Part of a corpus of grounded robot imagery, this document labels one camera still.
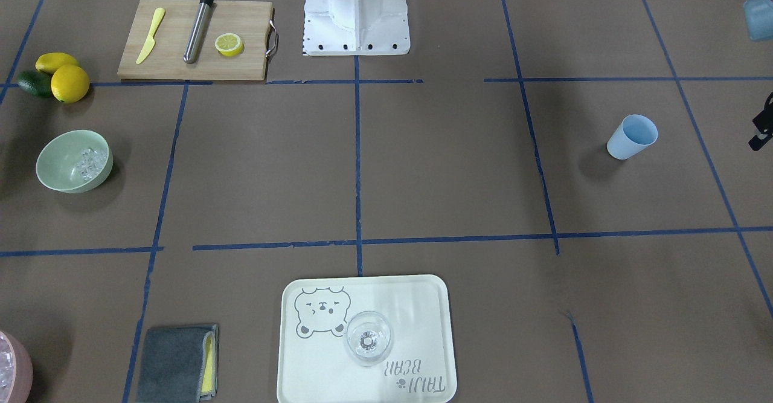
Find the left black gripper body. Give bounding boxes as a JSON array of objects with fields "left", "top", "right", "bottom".
[{"left": 752, "top": 92, "right": 773, "bottom": 138}]

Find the light blue cup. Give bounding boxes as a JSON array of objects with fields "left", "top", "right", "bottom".
[{"left": 606, "top": 114, "right": 659, "bottom": 160}]

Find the green bowl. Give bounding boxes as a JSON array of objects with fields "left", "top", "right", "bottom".
[{"left": 36, "top": 130, "right": 114, "bottom": 194}]

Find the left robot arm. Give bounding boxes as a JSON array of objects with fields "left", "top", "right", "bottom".
[{"left": 743, "top": 0, "right": 772, "bottom": 152}]

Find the clear ice cubes pile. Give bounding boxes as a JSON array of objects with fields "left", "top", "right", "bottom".
[{"left": 72, "top": 147, "right": 109, "bottom": 182}]

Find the pink bowl with ice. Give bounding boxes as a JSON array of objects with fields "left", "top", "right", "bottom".
[{"left": 1, "top": 331, "right": 33, "bottom": 402}]

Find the clear wine glass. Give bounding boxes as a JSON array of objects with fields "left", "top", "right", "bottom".
[{"left": 345, "top": 311, "right": 394, "bottom": 367}]

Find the cream bear tray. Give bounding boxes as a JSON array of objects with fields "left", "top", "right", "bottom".
[{"left": 277, "top": 274, "right": 458, "bottom": 402}]

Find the wooden cutting board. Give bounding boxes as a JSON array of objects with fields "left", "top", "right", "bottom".
[{"left": 118, "top": 0, "right": 274, "bottom": 81}]

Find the lemon half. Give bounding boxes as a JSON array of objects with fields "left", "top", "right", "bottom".
[{"left": 214, "top": 33, "right": 244, "bottom": 57}]

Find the steel muddler black tip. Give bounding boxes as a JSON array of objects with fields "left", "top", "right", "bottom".
[{"left": 183, "top": 0, "right": 214, "bottom": 64}]

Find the yellow plastic knife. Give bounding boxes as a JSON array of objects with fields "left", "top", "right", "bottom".
[{"left": 135, "top": 7, "right": 166, "bottom": 65}]

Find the grey yellow folded cloth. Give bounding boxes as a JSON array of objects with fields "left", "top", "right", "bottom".
[{"left": 136, "top": 323, "right": 220, "bottom": 402}]

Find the yellow lemon front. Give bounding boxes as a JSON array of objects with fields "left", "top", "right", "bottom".
[{"left": 51, "top": 64, "right": 91, "bottom": 104}]

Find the yellow lemon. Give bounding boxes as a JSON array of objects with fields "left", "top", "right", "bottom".
[
  {"left": 51, "top": 64, "right": 91, "bottom": 104},
  {"left": 35, "top": 51, "right": 80, "bottom": 76}
]

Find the yellow lemon back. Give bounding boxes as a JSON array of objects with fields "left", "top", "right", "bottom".
[{"left": 35, "top": 51, "right": 80, "bottom": 76}]

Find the green avocado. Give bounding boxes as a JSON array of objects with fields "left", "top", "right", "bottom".
[{"left": 17, "top": 70, "right": 54, "bottom": 99}]

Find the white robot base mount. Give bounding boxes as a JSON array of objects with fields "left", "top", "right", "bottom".
[{"left": 302, "top": 0, "right": 411, "bottom": 56}]

